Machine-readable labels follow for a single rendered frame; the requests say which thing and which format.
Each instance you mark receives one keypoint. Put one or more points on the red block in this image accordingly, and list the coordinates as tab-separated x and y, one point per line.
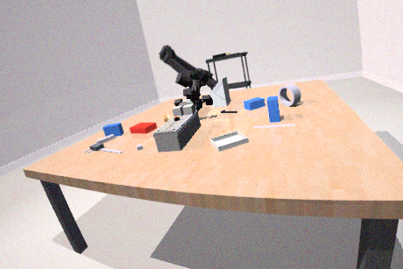
143	128

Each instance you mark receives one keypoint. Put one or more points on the grey ring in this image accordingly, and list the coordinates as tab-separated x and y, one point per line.
295	91

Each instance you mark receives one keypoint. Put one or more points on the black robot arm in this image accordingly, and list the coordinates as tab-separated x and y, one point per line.
188	75

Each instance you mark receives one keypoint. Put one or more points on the blue rectangular block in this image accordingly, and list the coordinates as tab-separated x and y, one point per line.
273	109
254	103
115	129

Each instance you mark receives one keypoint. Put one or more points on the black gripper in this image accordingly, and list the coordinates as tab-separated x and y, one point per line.
197	101

